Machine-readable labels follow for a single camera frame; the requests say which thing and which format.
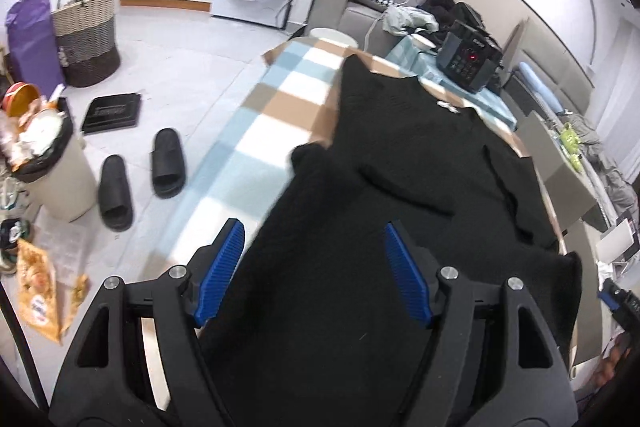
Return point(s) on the orange snack packet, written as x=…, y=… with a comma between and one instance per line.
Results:
x=37, y=292

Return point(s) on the white paper sheet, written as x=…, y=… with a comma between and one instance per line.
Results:
x=62, y=242

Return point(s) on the white round stool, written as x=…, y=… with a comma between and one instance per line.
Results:
x=332, y=36

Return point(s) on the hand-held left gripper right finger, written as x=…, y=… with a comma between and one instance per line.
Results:
x=405, y=278

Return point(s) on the purple bag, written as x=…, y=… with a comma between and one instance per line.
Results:
x=30, y=42

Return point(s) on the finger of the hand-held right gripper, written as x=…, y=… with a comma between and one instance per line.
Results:
x=609, y=294

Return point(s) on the woven laundry basket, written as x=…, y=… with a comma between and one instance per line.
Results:
x=85, y=37

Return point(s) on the person's right hand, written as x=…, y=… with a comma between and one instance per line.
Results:
x=614, y=364

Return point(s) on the black flat box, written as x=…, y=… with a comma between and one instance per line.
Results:
x=111, y=113

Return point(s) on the brown blue checkered blanket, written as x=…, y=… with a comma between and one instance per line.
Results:
x=280, y=107

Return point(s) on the green toy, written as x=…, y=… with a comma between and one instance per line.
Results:
x=570, y=142

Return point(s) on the orange paper bowl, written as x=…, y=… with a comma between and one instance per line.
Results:
x=21, y=99

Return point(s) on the blue rolled towel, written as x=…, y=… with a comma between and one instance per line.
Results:
x=540, y=87

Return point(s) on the beige trash bin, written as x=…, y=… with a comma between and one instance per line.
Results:
x=60, y=182

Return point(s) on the black slipper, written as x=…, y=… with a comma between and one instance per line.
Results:
x=169, y=163
x=116, y=192

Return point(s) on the black backpack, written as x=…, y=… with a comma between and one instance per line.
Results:
x=457, y=9

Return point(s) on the grey clothes pile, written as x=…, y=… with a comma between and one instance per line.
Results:
x=610, y=172

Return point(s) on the black knit sweater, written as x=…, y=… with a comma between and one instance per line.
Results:
x=400, y=147

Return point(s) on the sneaker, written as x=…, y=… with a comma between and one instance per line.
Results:
x=12, y=247

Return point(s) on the large cardboard box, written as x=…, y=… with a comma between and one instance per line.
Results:
x=560, y=177

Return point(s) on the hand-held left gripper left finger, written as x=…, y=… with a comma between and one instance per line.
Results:
x=221, y=271

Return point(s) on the white flat box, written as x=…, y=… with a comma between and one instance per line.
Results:
x=617, y=242

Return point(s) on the pale crumpled garment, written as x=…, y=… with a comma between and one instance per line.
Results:
x=407, y=19

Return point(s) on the grey sofa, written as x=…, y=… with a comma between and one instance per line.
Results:
x=330, y=7

